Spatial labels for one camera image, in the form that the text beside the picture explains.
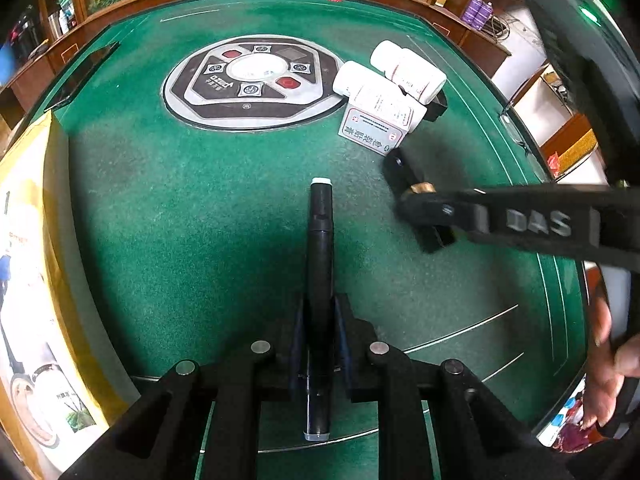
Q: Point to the white medicine box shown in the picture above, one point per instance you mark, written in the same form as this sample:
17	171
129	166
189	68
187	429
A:
375	132

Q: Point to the white pill bottle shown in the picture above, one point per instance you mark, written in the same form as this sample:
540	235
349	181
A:
352	77
400	60

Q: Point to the small black box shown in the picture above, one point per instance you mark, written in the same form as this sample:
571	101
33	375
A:
436	108

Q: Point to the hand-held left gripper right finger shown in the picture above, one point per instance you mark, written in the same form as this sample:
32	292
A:
342	345

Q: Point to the purple spray can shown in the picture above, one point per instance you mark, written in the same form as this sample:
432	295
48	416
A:
471	11
486	16

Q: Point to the long black pen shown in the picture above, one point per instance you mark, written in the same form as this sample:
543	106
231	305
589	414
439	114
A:
319	260

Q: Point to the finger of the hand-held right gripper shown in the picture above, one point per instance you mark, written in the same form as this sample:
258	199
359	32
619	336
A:
525	220

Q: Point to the large yellow carton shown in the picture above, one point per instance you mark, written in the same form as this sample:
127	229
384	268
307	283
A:
30	260

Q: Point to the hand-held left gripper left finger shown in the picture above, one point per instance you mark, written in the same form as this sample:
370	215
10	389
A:
297	345

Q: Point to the white bottle with green cap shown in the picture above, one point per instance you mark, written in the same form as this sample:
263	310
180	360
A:
65	10

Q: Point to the person's right hand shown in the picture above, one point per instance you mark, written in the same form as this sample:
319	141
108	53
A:
602	375

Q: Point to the mahjong table centre control panel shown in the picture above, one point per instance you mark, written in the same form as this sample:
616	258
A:
200	90

